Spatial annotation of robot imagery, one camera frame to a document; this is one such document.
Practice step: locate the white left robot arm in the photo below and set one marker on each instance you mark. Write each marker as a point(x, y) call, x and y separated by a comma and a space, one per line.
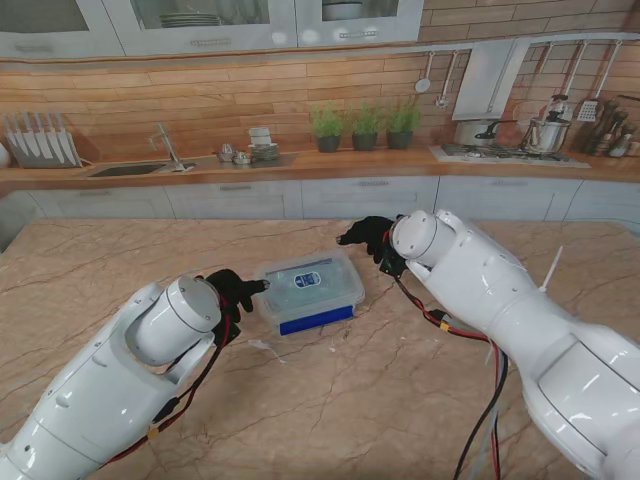
point(110, 385)

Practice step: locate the dark kitchen sink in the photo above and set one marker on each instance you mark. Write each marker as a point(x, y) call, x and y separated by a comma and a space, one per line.
point(127, 170)

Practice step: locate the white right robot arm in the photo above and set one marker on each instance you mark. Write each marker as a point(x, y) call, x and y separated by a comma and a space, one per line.
point(520, 320)

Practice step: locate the clear crate with blue clips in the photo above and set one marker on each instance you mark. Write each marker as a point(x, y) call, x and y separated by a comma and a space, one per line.
point(312, 305)

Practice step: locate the steel sink faucet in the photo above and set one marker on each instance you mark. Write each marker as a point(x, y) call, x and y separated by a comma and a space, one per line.
point(170, 147)

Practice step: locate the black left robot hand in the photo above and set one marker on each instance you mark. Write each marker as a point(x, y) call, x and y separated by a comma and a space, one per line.
point(235, 287)

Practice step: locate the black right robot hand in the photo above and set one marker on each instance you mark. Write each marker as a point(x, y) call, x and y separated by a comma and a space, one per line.
point(367, 235)

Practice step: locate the stack of white dishes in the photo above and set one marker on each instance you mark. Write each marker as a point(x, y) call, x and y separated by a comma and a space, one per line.
point(263, 147)

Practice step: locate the potted green herb plant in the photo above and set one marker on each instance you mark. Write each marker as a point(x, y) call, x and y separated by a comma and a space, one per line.
point(366, 130)
point(328, 130)
point(401, 127)

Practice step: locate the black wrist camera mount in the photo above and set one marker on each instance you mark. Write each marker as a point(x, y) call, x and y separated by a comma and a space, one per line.
point(392, 262)
point(229, 327)

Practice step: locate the clear bubble film sheet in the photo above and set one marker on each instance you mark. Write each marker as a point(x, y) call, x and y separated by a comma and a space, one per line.
point(312, 295)

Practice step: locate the knife block with knives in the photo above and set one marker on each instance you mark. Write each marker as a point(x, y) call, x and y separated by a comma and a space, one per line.
point(40, 145)

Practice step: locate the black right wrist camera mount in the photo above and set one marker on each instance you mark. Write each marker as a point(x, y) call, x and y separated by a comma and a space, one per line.
point(392, 262)

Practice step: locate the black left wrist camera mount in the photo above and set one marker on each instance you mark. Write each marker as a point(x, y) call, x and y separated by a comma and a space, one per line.
point(229, 327)

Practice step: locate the clear lid with blue label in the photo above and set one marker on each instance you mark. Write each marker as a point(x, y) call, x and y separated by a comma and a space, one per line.
point(307, 282)

